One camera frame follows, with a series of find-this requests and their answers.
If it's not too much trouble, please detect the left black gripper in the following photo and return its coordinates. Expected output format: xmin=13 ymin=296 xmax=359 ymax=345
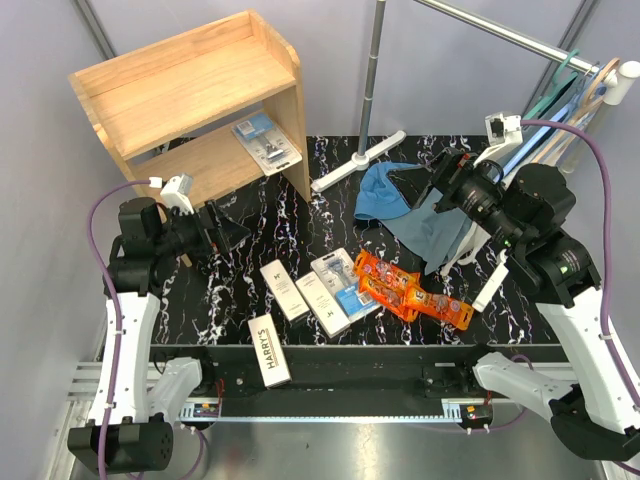
xmin=154 ymin=199 xmax=250 ymax=260

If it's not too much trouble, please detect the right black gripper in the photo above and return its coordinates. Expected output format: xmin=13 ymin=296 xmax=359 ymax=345
xmin=386 ymin=145 xmax=525 ymax=251

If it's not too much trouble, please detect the orange BIC razor pack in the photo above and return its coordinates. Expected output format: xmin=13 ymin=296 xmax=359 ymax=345
xmin=358 ymin=275 xmax=418 ymax=323
xmin=354 ymin=250 xmax=421 ymax=296
xmin=403 ymin=285 xmax=475 ymax=331

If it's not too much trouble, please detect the blue Gillette razor pack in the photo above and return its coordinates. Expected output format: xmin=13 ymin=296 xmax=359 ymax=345
xmin=311 ymin=248 xmax=381 ymax=323

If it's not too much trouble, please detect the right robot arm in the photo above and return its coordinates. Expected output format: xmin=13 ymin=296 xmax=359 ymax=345
xmin=396 ymin=149 xmax=639 ymax=462

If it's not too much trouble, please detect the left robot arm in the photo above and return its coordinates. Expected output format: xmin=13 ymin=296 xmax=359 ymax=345
xmin=67 ymin=197 xmax=250 ymax=478

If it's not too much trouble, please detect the wooden two-tier shelf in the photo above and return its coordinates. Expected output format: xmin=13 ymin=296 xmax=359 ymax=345
xmin=69 ymin=9 xmax=311 ymax=207

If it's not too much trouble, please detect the blue bucket hat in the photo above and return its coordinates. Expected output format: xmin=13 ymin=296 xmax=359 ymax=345
xmin=354 ymin=162 xmax=424 ymax=221

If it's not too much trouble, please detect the grey-blue garment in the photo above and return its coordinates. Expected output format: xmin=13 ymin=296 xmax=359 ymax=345
xmin=382 ymin=167 xmax=472 ymax=277

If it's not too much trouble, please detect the blue razor blister pack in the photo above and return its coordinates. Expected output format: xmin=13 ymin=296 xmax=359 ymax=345
xmin=231 ymin=113 xmax=302 ymax=176

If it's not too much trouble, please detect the white H box left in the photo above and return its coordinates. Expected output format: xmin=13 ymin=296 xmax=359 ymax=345
xmin=260 ymin=260 xmax=309 ymax=325

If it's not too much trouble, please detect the white h box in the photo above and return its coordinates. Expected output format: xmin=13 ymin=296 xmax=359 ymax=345
xmin=260 ymin=260 xmax=309 ymax=325
xmin=295 ymin=272 xmax=350 ymax=338

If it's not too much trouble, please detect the white H box right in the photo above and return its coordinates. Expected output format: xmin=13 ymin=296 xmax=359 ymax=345
xmin=295 ymin=272 xmax=350 ymax=338

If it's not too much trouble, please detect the white Harry's box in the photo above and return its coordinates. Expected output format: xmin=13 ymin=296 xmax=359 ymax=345
xmin=248 ymin=314 xmax=291 ymax=389

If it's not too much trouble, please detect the teal hanger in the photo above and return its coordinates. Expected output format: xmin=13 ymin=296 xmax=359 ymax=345
xmin=522 ymin=48 xmax=580 ymax=120

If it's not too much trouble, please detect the wooden hanger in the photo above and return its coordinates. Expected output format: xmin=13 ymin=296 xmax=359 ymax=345
xmin=536 ymin=57 xmax=620 ymax=166

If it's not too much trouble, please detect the blue hanger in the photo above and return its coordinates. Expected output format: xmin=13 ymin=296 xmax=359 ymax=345
xmin=492 ymin=69 xmax=609 ymax=184

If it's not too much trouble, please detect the metal clothes rack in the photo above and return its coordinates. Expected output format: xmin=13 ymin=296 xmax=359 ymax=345
xmin=309 ymin=0 xmax=640 ymax=314

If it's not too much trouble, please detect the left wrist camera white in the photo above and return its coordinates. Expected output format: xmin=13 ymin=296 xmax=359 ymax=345
xmin=149 ymin=173 xmax=195 ymax=215

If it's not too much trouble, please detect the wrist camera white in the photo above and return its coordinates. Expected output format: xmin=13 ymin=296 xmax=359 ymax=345
xmin=474 ymin=112 xmax=523 ymax=166
xmin=149 ymin=173 xmax=195 ymax=215

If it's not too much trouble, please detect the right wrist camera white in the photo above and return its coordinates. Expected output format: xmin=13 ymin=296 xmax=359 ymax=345
xmin=474 ymin=112 xmax=523 ymax=166

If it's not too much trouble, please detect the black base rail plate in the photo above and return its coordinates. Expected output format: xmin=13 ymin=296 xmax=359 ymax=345
xmin=144 ymin=342 xmax=576 ymax=419

